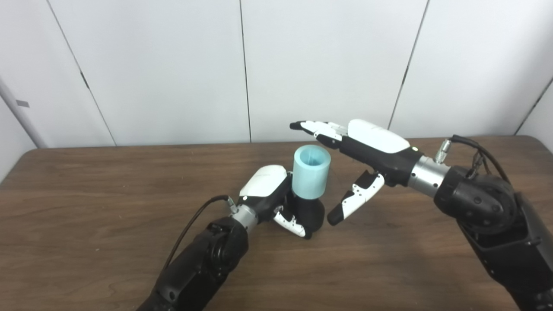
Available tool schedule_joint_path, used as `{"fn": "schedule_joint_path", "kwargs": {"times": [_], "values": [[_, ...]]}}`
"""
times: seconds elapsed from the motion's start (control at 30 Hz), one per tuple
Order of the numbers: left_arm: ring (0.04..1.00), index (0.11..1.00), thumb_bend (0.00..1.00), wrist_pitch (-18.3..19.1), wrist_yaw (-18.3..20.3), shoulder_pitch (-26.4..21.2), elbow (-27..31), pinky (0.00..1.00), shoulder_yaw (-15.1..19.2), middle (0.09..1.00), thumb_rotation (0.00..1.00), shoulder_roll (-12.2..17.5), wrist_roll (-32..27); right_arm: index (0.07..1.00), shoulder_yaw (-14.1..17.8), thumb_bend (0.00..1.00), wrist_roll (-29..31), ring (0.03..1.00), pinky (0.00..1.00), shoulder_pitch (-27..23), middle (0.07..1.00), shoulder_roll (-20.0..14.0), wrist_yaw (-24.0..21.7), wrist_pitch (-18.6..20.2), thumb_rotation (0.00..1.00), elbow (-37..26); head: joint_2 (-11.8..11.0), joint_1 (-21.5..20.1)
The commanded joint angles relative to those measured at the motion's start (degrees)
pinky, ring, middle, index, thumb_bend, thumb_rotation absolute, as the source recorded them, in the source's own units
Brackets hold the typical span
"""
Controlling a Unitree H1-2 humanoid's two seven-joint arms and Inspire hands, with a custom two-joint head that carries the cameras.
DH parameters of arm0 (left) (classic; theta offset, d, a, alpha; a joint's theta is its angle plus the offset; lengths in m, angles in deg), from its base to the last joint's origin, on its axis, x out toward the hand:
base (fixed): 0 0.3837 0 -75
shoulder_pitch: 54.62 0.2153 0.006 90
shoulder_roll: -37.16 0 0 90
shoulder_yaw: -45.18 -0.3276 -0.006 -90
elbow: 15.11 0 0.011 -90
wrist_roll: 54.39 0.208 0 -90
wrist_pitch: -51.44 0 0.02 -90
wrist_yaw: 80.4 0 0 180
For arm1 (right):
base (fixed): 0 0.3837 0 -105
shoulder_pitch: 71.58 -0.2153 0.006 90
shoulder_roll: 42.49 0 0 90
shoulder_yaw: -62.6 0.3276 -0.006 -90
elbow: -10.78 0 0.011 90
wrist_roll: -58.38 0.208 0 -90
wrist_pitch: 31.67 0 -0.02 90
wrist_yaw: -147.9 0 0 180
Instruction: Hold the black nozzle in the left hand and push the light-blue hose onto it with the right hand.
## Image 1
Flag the white wall corner post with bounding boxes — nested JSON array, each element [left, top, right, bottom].
[[0, 78, 48, 149]]

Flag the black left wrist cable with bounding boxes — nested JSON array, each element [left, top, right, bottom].
[[162, 194, 238, 273]]

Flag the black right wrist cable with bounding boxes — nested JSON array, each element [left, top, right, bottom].
[[435, 134, 513, 184]]

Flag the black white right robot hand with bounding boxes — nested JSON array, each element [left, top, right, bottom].
[[289, 119, 424, 227]]

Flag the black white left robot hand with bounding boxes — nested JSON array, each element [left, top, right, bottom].
[[237, 165, 313, 240]]

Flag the black flared nozzle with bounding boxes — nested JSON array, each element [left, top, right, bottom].
[[287, 190, 326, 238]]

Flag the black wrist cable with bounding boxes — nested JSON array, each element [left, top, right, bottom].
[[162, 194, 238, 273], [435, 134, 513, 184]]

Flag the light-blue hose piece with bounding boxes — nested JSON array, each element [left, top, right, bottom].
[[292, 145, 332, 200]]

